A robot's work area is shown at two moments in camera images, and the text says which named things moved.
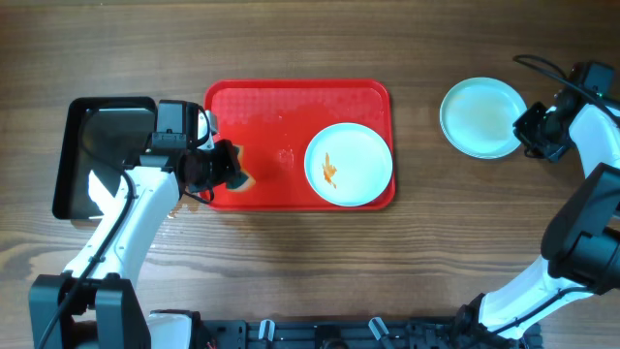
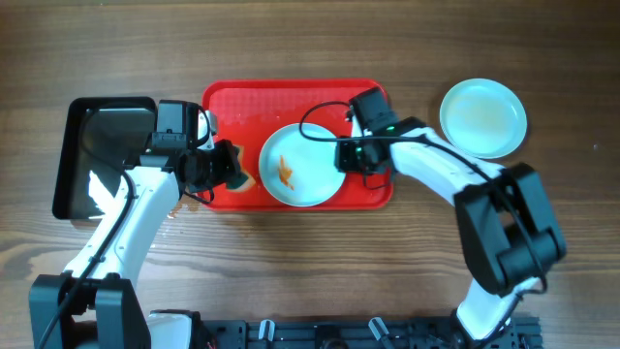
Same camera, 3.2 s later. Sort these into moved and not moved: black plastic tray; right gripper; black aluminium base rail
Moved: right gripper
Not moved: black plastic tray; black aluminium base rail
